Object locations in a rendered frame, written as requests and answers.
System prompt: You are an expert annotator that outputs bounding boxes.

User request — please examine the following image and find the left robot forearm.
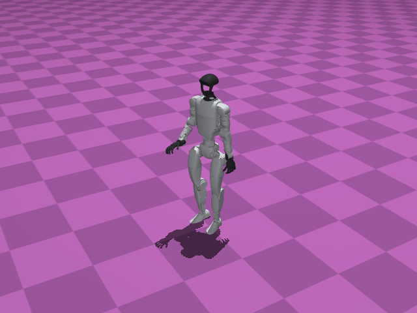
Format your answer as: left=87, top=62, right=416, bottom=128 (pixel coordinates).
left=223, top=131, right=233, bottom=159

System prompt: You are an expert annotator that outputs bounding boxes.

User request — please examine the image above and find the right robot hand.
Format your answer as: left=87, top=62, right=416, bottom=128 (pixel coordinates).
left=165, top=140, right=186, bottom=154

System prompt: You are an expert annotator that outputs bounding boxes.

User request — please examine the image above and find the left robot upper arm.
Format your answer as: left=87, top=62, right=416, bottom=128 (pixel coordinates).
left=216, top=103, right=231, bottom=138

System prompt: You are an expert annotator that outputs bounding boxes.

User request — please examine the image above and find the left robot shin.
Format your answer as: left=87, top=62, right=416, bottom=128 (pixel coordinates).
left=211, top=188, right=224, bottom=223

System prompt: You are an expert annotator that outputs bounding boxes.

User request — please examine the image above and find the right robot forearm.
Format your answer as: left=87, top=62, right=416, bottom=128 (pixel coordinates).
left=179, top=122, right=192, bottom=145

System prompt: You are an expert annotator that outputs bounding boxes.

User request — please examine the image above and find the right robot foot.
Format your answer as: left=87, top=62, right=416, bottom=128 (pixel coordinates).
left=190, top=209, right=210, bottom=224

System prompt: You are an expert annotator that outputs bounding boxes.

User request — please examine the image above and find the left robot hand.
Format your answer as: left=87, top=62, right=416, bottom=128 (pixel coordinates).
left=223, top=154, right=236, bottom=174

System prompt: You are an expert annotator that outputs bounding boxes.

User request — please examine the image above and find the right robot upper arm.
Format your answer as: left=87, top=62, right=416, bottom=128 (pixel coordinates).
left=187, top=95, right=200, bottom=127

